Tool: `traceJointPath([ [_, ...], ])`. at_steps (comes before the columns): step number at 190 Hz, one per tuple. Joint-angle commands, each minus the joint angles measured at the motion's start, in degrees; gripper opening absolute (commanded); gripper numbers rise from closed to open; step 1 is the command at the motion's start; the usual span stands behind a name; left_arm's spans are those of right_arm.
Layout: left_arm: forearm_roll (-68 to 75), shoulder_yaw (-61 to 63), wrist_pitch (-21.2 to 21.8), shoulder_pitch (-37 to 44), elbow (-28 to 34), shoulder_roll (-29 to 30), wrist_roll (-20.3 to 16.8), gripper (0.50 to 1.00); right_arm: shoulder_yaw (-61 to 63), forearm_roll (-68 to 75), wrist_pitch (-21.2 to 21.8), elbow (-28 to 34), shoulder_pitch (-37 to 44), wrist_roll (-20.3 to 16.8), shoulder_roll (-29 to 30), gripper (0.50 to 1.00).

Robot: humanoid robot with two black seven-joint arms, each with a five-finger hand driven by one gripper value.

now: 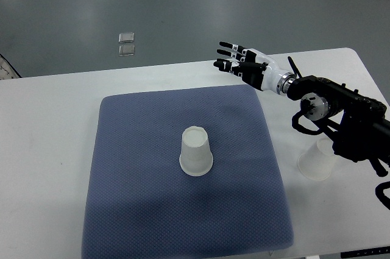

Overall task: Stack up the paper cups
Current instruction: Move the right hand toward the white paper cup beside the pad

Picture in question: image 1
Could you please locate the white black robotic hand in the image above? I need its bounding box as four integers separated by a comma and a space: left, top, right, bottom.
213, 41, 294, 95

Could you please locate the white paper cup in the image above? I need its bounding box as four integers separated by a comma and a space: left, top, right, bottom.
297, 138, 336, 181
179, 126, 213, 177

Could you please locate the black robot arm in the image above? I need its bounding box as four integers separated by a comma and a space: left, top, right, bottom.
283, 57, 389, 177

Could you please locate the white paper cup on mat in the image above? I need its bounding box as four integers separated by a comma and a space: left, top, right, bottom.
179, 126, 213, 177

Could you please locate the lower metal floor plate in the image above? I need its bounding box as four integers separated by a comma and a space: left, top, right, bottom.
119, 44, 135, 57

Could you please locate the metal floor plate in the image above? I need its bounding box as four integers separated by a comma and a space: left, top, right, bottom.
118, 32, 135, 43
119, 44, 135, 57

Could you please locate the upper metal floor plate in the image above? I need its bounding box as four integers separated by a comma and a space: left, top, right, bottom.
118, 32, 135, 43

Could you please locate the blue quilted mat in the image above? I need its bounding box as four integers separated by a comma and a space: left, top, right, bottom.
82, 85, 294, 258

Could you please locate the black table control panel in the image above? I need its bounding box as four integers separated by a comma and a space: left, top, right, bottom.
340, 247, 389, 258

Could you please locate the white object at left edge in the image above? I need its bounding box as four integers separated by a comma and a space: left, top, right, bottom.
0, 54, 21, 80

